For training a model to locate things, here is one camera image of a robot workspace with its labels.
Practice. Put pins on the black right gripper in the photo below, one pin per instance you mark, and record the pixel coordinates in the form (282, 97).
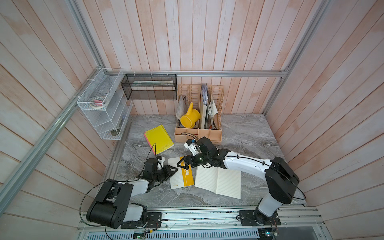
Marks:
(187, 162)

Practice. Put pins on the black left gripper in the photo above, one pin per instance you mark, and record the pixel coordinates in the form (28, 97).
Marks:
(168, 172)

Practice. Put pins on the cream notebook orange cover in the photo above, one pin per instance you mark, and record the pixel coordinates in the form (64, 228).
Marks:
(182, 178)

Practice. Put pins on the cream lined notebook with holes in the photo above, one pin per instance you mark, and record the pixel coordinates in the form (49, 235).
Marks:
(219, 181)

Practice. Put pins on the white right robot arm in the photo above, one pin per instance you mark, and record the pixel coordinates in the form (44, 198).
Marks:
(281, 179)

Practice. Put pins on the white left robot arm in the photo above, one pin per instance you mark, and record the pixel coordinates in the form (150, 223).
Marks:
(112, 205)

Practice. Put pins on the yellow plastic watering can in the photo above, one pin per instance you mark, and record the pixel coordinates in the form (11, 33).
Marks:
(192, 116)

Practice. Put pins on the grey-green book in organizer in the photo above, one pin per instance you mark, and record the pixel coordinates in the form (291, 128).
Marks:
(204, 105)

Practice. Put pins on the peach plastic desk organizer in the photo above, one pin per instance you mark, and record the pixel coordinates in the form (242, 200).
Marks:
(193, 95)

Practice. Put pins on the grey folder in organizer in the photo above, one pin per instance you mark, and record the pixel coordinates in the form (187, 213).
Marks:
(182, 107)

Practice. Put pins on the illustrated book in organizer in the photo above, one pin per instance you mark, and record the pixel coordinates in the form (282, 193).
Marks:
(212, 111)

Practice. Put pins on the tape roll on shelf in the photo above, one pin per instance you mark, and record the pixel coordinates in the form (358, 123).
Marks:
(99, 102)

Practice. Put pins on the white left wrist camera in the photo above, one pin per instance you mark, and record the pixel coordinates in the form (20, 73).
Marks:
(161, 161)

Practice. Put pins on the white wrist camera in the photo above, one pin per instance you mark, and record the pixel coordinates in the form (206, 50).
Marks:
(190, 144)
(161, 161)

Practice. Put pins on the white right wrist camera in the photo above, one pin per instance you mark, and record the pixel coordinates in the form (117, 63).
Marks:
(190, 144)

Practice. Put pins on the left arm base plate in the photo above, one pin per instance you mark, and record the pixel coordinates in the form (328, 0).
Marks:
(151, 220)

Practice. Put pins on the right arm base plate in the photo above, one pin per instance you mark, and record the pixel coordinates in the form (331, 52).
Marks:
(255, 218)

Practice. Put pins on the black mesh wall basket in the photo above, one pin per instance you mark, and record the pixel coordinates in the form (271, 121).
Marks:
(150, 87)

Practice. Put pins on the white wire wall shelf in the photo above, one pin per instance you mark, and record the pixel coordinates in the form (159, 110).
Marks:
(109, 122)

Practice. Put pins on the aluminium frame rail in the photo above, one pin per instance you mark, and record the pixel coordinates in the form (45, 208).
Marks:
(208, 74)

